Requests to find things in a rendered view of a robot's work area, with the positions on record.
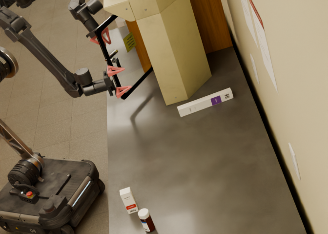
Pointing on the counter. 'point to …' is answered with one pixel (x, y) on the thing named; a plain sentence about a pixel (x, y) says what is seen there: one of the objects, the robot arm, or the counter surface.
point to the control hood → (119, 5)
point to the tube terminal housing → (171, 40)
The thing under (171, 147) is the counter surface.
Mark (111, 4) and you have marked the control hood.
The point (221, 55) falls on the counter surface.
